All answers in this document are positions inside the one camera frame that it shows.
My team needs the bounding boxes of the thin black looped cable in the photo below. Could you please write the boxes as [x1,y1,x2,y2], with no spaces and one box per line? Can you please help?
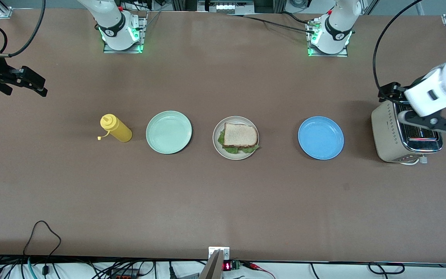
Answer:
[22,220,62,276]

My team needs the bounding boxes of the green lettuce leaf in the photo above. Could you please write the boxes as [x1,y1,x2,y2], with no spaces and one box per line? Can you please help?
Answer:
[218,130,260,154]

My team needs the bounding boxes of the red clip wires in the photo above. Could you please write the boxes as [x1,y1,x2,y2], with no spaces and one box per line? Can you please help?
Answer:
[242,262,276,279]

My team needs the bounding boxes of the thin grey cable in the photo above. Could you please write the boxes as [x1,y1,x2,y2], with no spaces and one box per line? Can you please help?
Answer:
[140,10,163,31]

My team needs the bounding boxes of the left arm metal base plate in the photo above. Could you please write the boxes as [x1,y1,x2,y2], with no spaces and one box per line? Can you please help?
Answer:
[307,19,350,58]

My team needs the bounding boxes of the cream and chrome toaster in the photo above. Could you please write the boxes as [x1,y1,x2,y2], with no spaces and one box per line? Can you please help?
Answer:
[371,100,444,166]

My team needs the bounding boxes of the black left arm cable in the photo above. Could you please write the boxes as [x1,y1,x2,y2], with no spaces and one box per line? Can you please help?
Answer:
[373,0,423,91]

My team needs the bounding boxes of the short black table cable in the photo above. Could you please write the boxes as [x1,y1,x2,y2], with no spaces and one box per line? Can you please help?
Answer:
[279,11,316,26]

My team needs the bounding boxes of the beige plate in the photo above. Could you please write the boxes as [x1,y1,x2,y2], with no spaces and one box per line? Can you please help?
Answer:
[213,116,259,160]

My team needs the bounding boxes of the yellow mustard squeeze bottle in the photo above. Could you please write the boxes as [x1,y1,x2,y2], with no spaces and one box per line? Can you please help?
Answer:
[97,114,133,143]

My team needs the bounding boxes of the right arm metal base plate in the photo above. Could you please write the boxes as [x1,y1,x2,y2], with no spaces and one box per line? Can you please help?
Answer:
[103,11,148,54]

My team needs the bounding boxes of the small metal mounting bracket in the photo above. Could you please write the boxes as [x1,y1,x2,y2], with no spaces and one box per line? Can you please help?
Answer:
[208,246,230,260]

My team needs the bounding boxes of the black box with white lights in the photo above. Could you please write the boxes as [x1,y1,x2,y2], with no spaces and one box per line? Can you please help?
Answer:
[197,0,255,13]

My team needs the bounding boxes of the long black table cable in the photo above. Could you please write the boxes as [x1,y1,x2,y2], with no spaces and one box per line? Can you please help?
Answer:
[226,14,318,35]

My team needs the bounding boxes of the toasted bread slice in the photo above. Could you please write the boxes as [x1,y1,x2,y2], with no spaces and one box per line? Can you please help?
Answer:
[223,122,258,147]

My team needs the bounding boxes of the grey camera pole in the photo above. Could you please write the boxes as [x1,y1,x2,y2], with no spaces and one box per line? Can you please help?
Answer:
[199,250,224,279]

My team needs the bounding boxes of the black oval cable loop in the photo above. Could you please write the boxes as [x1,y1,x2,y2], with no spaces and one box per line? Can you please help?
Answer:
[368,262,405,275]

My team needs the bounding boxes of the mint green plate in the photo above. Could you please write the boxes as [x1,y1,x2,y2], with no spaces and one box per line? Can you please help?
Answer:
[146,111,192,155]

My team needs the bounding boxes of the blue plate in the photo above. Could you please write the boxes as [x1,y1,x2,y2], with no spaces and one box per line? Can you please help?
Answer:
[298,116,345,160]

